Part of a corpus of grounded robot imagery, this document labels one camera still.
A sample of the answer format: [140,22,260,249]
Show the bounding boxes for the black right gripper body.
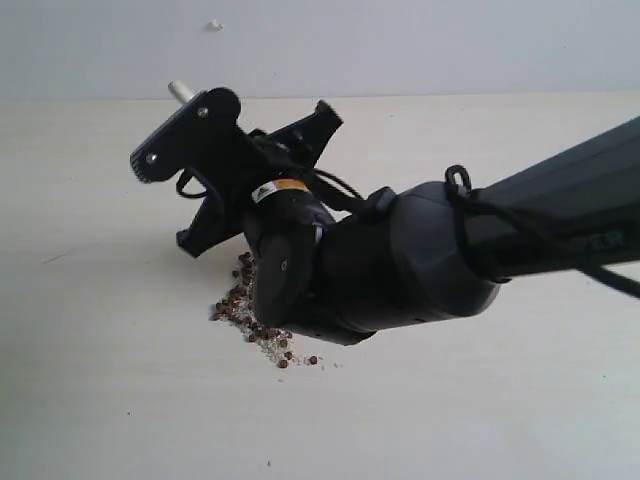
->
[176,101,343,258]

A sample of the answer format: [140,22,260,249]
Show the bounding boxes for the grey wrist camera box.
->
[130,87,241,183]

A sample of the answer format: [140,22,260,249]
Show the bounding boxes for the brown beans and rice grains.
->
[209,251,322,369]

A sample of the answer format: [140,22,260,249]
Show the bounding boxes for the white wall plug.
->
[205,19,224,32]

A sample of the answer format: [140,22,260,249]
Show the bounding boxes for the black camera cable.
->
[174,167,640,301]

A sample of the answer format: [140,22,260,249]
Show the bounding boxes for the white wooden paint brush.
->
[167,80,207,105]

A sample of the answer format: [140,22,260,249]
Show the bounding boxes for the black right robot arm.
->
[176,102,639,345]

